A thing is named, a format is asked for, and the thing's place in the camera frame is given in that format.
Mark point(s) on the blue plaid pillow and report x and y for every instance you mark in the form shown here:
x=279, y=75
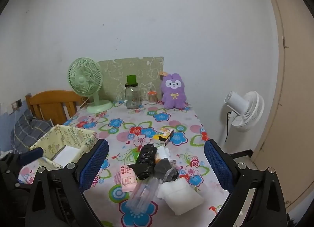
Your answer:
x=29, y=129

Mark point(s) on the white tissue paper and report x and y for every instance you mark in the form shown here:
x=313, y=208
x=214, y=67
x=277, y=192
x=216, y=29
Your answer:
x=163, y=153

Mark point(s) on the beige door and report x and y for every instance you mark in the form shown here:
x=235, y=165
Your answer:
x=294, y=94

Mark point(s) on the cream printed fabric storage box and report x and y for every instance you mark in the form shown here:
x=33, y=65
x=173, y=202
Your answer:
x=73, y=133

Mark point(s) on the wooden chair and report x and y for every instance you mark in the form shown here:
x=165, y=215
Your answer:
x=54, y=102

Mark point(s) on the black baseboard strip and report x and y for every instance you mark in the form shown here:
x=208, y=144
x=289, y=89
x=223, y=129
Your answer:
x=241, y=153

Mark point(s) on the white padded packet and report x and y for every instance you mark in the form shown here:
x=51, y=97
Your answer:
x=181, y=196

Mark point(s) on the grey cloth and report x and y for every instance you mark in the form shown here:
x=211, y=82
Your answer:
x=163, y=167

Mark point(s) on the pink packet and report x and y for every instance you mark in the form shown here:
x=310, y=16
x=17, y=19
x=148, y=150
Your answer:
x=127, y=180

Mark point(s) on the glass jar with green lid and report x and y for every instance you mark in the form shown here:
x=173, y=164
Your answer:
x=132, y=97

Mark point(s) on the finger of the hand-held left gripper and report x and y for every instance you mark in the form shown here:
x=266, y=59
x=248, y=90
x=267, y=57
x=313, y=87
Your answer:
x=32, y=155

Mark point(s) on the white paper packet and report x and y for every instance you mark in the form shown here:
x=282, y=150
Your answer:
x=67, y=154

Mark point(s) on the small cartoon printed box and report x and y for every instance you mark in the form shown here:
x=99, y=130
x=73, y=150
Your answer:
x=164, y=135

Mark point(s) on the purple plush toy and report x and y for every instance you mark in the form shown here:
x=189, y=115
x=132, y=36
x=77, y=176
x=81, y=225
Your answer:
x=173, y=94

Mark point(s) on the green desk fan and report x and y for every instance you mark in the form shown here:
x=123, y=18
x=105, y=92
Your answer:
x=84, y=78

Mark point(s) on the white standing fan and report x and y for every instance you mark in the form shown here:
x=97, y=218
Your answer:
x=247, y=111

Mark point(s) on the black plastic bag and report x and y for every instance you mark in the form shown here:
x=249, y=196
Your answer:
x=146, y=160

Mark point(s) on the small cotton swab jar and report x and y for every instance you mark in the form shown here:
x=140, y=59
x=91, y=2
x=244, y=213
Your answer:
x=152, y=98

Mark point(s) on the clear plastic bottle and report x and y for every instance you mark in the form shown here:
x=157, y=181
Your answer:
x=142, y=195

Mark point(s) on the wall socket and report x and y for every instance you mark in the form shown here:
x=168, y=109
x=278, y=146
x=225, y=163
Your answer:
x=16, y=104

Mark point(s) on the green printed board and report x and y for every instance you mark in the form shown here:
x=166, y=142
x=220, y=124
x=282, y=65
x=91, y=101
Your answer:
x=137, y=67

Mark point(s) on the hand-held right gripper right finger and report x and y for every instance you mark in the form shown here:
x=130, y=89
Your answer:
x=218, y=165

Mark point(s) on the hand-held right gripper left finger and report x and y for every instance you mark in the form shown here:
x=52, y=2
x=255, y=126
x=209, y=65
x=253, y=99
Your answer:
x=95, y=165

